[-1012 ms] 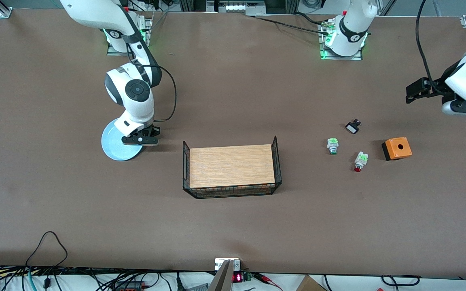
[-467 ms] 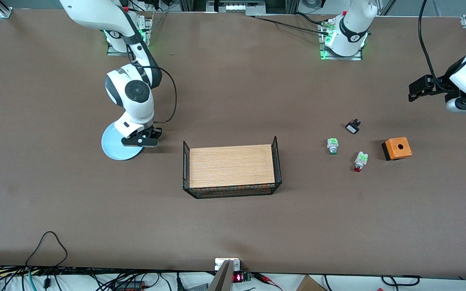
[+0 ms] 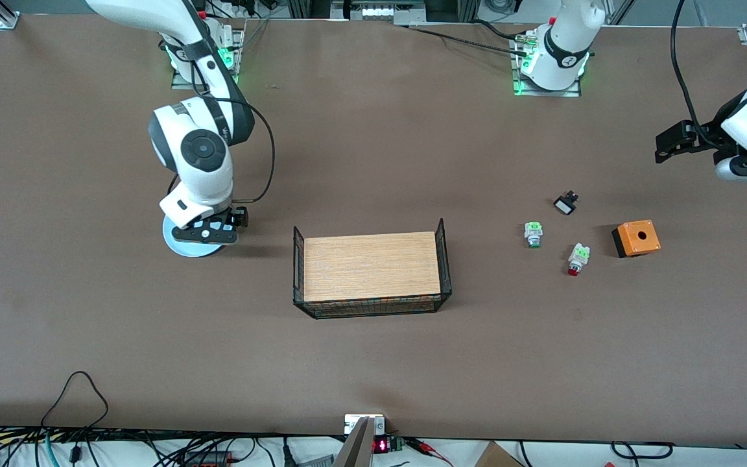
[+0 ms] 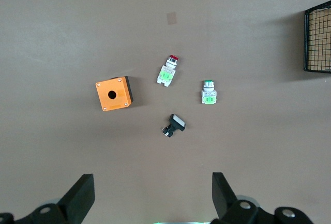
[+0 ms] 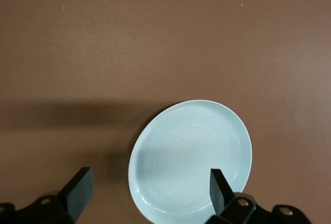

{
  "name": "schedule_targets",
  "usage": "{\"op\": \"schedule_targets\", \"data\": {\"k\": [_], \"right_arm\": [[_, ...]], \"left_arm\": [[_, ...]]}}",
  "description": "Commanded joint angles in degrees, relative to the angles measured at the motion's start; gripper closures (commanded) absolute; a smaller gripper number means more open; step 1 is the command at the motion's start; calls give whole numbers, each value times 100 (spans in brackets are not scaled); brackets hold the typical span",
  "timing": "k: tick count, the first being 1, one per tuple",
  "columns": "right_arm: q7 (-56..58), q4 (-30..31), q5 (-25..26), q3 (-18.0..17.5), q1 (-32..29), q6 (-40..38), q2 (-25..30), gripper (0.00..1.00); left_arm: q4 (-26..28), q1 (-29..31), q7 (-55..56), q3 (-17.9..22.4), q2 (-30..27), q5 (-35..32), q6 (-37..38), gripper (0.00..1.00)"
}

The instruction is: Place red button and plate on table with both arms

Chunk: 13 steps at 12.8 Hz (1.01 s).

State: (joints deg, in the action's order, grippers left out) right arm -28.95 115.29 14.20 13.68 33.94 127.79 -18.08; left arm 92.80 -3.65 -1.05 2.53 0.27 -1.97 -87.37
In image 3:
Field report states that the light blue round plate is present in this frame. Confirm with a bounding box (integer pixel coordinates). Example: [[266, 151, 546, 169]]
[[162, 214, 226, 258]]

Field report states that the red push button switch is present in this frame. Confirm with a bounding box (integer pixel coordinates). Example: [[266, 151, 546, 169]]
[[567, 243, 591, 278]]

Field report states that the black box with red parts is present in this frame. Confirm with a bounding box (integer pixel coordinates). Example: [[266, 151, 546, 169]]
[[179, 451, 233, 467]]

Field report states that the white power strip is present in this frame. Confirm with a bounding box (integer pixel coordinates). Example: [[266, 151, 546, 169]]
[[346, 3, 408, 21]]

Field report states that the red clip lead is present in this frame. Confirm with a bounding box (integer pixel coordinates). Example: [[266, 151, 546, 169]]
[[406, 438, 453, 467]]

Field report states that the brown cardboard piece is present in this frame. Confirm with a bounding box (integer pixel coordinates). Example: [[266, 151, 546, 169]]
[[474, 441, 525, 467]]

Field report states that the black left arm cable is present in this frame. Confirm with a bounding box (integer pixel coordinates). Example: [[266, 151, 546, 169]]
[[671, 0, 706, 140]]

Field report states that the orange button enclosure box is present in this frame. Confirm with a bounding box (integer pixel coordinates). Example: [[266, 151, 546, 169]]
[[611, 219, 661, 259]]

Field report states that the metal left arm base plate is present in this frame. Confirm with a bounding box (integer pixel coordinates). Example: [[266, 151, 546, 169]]
[[513, 32, 583, 98]]

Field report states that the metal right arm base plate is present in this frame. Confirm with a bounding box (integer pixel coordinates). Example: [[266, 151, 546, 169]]
[[171, 26, 244, 90]]

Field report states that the black wire basket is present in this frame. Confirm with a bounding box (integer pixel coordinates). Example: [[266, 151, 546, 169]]
[[292, 217, 453, 320]]

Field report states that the black looped cable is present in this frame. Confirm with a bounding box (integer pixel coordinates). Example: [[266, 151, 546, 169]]
[[40, 371, 110, 432]]

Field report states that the short black table cable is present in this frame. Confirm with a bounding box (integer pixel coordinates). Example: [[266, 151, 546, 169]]
[[471, 18, 527, 42]]

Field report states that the long black table cable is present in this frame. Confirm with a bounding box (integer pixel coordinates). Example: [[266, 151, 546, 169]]
[[403, 23, 530, 59]]

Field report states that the silver camera mount bracket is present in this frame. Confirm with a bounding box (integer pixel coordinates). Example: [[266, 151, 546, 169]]
[[333, 414, 387, 467]]

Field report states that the black flat cable loop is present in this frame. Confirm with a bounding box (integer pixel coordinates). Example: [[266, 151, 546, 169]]
[[610, 441, 676, 460]]

